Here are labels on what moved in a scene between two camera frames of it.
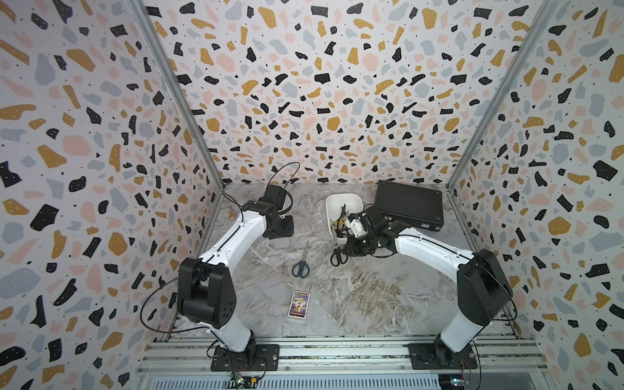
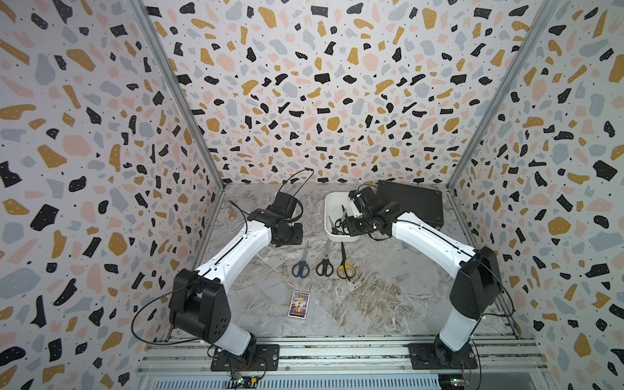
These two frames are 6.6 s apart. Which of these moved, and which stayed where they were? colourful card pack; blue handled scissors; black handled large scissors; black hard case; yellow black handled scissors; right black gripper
Moved: yellow black handled scissors; right black gripper; black handled large scissors
Stayed: colourful card pack; black hard case; blue handled scissors
